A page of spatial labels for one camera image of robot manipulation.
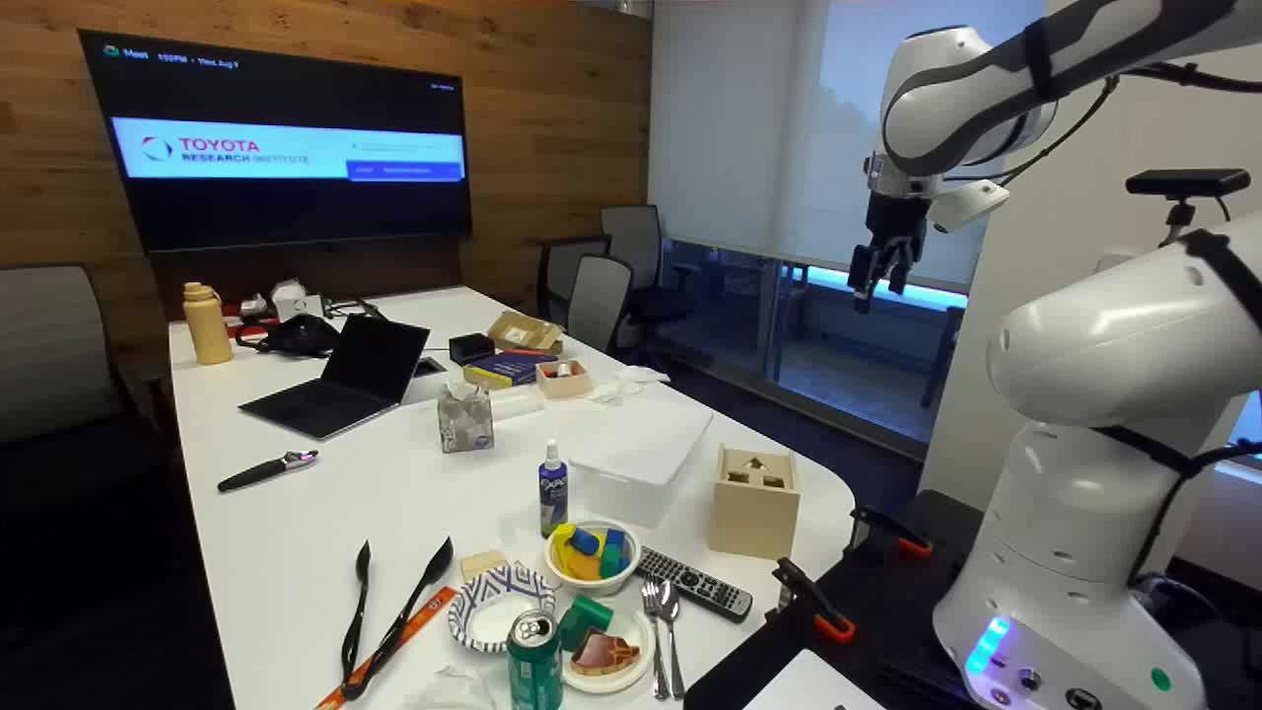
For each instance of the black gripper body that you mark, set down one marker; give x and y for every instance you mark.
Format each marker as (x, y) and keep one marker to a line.
(891, 221)

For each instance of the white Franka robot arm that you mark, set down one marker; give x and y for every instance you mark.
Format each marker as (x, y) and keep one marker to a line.
(1088, 397)

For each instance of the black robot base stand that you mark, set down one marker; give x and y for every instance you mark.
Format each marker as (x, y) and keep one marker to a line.
(870, 615)

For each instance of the black remote control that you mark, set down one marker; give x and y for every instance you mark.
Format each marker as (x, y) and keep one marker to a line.
(695, 585)

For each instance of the wooden shape sorter cube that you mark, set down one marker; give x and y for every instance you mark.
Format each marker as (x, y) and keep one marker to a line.
(755, 501)

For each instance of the black clamp orange tip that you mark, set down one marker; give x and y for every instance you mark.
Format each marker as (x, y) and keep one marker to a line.
(891, 529)
(810, 601)

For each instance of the small wooden tray box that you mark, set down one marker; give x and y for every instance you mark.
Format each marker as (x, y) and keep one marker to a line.
(565, 380)

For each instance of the woven wooden basket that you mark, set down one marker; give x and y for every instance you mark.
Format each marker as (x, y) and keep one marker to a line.
(523, 334)

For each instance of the blue box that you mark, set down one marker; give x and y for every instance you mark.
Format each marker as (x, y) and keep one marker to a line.
(515, 369)

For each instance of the small bottle with blue cap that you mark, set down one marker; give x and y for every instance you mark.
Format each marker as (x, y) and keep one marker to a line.
(553, 490)

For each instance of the white bowl with toy blocks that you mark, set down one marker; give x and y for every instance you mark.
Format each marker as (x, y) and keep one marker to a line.
(594, 554)

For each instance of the small black box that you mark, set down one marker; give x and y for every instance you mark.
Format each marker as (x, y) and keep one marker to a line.
(472, 348)

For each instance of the white paper sheet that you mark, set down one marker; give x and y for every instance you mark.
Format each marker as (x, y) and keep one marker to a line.
(812, 684)

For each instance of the green plastic cup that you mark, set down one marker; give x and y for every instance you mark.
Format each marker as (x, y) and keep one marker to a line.
(582, 615)

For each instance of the small plate with food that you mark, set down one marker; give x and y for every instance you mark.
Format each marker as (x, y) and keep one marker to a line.
(610, 653)

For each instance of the blue patterned paper plate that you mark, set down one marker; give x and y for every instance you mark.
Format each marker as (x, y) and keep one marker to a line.
(493, 613)

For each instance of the green soda can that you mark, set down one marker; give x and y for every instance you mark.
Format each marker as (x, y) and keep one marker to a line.
(535, 665)

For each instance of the black laptop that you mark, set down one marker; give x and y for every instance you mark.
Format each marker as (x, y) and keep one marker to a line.
(342, 376)

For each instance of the black pouch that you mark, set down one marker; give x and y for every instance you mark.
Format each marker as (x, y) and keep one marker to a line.
(302, 337)

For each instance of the long black tongs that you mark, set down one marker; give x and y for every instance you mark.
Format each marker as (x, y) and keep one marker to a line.
(401, 626)

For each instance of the orange ruler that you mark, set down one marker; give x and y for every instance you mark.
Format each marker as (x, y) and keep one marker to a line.
(390, 650)

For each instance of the black marker pen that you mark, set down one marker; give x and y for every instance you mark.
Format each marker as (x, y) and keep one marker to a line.
(266, 471)

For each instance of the tan squeeze bottle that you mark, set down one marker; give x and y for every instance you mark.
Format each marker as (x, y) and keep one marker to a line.
(208, 326)

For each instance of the large grey office chair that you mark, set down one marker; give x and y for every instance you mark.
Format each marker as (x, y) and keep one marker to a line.
(51, 356)

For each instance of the black camera on tripod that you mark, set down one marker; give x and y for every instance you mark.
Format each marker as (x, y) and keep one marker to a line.
(1188, 181)

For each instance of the wall mounted TV screen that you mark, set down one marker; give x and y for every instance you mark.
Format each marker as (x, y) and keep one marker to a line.
(283, 143)

